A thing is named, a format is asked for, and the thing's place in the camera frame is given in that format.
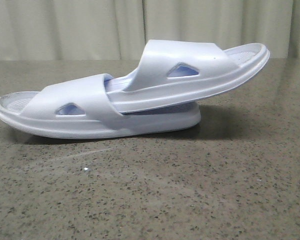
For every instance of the pale green curtain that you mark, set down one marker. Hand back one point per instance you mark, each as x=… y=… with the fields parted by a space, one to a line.
x=119 y=29

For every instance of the light blue slipper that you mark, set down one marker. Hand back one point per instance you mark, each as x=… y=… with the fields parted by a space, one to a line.
x=81 y=109
x=173 y=72

